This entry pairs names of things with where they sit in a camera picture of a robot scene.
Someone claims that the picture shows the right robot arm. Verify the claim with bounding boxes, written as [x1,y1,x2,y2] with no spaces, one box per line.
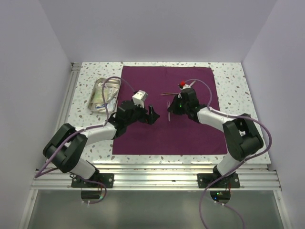
[168,87,264,187]

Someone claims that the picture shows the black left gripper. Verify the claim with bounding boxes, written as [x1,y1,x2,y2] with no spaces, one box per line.
[124,101,159,126]

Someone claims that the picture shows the green-print glove bag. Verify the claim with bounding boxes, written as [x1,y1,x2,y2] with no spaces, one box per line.
[92,89,103,104]

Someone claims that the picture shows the curved steel tweezers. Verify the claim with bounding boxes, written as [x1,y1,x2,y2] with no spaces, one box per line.
[167,101,171,122]

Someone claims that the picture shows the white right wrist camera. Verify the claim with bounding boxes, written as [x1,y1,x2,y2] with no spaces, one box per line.
[178,81,190,90]

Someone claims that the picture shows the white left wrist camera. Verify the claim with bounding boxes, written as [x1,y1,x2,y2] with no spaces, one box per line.
[132,90,148,107]

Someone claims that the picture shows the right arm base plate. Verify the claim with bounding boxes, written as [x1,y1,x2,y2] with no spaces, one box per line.
[197,173,241,189]

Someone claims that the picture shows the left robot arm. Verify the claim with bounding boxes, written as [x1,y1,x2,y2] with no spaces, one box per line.
[43,101,160,187]

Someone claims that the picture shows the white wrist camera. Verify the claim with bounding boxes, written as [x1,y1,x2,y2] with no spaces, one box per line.
[178,81,190,90]
[132,90,148,107]

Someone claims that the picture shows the stainless steel tray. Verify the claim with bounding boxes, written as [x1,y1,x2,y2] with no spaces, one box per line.
[87,78,121,115]

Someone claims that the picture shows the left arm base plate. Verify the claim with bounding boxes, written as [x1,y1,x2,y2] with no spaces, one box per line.
[70,173,114,188]

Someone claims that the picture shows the purple cloth mat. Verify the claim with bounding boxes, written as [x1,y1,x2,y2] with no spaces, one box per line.
[112,66,227,156]

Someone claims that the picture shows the clear pouch with blue label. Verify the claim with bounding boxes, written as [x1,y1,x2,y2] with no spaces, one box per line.
[105,87,119,104]

